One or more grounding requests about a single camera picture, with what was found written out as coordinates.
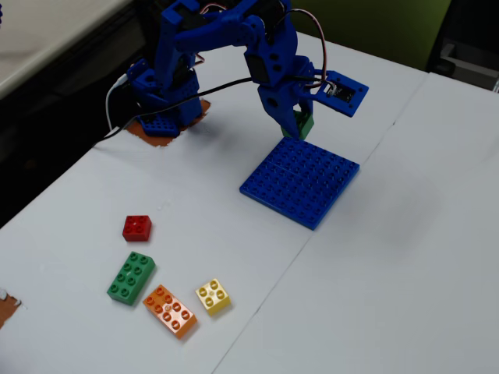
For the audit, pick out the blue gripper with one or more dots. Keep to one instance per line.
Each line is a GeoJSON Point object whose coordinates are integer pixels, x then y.
{"type": "Point", "coordinates": [274, 102]}

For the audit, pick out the green 2x2 block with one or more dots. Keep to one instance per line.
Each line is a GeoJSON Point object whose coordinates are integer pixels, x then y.
{"type": "Point", "coordinates": [306, 126]}

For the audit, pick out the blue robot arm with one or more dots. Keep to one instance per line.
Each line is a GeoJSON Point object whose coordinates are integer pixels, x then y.
{"type": "Point", "coordinates": [167, 46]}

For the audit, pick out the red 2x2 block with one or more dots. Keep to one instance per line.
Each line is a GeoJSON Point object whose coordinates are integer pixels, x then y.
{"type": "Point", "coordinates": [136, 228]}

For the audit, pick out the yellow 2x2 block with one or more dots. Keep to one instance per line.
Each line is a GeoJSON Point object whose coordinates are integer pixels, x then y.
{"type": "Point", "coordinates": [212, 297]}

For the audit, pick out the green 2x4 block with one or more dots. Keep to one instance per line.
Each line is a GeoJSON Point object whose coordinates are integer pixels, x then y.
{"type": "Point", "coordinates": [130, 278]}

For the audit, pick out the orange 2x4 block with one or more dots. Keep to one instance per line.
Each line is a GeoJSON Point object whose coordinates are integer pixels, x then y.
{"type": "Point", "coordinates": [169, 311]}

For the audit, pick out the blue 8x8 studded baseplate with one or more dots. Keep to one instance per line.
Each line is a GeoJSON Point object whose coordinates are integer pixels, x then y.
{"type": "Point", "coordinates": [300, 181]}

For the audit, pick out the grey box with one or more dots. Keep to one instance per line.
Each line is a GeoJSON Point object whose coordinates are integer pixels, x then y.
{"type": "Point", "coordinates": [468, 58]}

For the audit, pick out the white desk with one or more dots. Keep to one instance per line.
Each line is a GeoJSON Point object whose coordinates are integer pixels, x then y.
{"type": "Point", "coordinates": [47, 31]}

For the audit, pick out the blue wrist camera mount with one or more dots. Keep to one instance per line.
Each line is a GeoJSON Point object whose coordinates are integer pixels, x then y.
{"type": "Point", "coordinates": [358, 93]}

